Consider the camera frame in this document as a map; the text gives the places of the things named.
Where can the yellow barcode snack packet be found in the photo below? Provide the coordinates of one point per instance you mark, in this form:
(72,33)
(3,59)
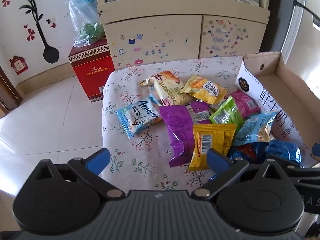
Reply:
(215,140)

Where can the light blue snack packet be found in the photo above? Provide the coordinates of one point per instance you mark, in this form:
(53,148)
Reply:
(136,115)

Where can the yellow white-label snack packet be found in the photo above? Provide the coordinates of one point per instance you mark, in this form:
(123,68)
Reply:
(200,88)

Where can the cream wooden cabinet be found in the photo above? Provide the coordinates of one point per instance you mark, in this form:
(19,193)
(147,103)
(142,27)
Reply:
(160,30)

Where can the green snack packet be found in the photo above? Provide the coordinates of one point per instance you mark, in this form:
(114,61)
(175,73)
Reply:
(226,115)

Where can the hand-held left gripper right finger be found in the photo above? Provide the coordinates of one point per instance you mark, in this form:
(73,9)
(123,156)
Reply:
(217,160)

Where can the brown wooden door frame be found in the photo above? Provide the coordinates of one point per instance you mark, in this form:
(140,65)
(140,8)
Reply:
(10,92)

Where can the purple snack packet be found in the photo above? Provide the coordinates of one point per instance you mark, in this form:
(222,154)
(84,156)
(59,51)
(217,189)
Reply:
(177,127)

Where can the pink snack packet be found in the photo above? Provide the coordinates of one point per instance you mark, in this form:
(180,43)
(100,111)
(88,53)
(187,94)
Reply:
(246,103)

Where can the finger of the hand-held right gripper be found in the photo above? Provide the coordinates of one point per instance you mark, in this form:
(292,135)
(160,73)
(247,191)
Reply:
(300,171)

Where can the grey door frame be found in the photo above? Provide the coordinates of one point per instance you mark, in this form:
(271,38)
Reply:
(297,42)

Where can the yellow croissant snack packet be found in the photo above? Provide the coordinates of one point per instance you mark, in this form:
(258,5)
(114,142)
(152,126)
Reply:
(166,85)

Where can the black vase flower wall sticker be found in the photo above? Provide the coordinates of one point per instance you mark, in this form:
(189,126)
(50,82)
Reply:
(51,53)

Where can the floral tablecloth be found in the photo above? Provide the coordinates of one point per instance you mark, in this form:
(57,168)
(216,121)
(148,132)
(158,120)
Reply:
(140,155)

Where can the clear plastic bag with greens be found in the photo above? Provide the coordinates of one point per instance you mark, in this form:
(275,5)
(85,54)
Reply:
(87,30)

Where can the teal snack packet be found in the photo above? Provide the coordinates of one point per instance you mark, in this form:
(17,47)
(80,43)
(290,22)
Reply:
(255,130)

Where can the brown cardboard box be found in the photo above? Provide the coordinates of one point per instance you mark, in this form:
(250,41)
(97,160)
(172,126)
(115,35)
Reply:
(287,85)

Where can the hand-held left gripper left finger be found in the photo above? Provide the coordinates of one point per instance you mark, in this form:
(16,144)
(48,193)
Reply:
(98,158)

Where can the red cardboard box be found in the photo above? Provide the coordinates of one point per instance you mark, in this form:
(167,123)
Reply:
(92,75)

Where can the red house wall sticker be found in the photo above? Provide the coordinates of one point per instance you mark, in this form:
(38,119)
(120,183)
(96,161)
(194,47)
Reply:
(12,62)

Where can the dark blue shiny snack packet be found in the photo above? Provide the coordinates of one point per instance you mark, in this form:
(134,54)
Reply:
(285,151)

